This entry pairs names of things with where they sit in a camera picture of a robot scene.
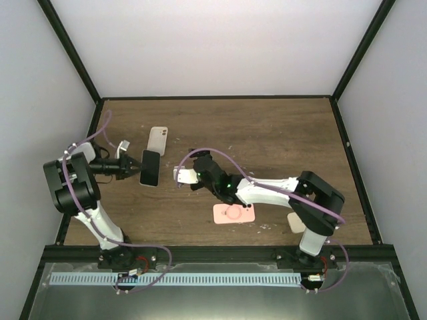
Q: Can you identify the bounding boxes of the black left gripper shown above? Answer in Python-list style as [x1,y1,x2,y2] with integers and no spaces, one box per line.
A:
[88,154,145,181]

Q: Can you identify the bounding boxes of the black screen smartphone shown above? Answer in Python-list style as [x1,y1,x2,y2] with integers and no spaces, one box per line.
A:
[139,149,161,187]

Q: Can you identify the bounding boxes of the white phone case with ring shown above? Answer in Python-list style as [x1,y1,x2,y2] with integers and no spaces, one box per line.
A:
[147,127,168,157]

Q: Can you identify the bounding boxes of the pink phone case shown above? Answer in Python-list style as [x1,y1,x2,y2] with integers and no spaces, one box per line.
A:
[213,204,256,225]

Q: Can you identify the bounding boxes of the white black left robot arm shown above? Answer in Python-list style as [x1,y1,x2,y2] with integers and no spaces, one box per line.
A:
[43,141,145,269]

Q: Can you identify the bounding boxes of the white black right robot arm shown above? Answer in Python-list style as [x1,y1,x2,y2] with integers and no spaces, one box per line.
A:
[186,148,345,269]

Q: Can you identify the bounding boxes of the beige phone case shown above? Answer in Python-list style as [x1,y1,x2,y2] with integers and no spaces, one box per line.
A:
[287,212,306,234]

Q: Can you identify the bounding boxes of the grey metal plate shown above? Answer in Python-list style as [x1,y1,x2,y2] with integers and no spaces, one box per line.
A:
[30,263,409,319]

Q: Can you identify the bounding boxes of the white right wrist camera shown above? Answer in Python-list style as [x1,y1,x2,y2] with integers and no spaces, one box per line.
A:
[173,166,199,185]

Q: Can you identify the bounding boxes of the black aluminium frame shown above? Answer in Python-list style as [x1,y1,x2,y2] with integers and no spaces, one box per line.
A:
[20,1,419,319]

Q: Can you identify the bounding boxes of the light blue slotted cable duct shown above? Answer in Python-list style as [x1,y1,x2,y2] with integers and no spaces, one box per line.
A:
[49,272,302,287]

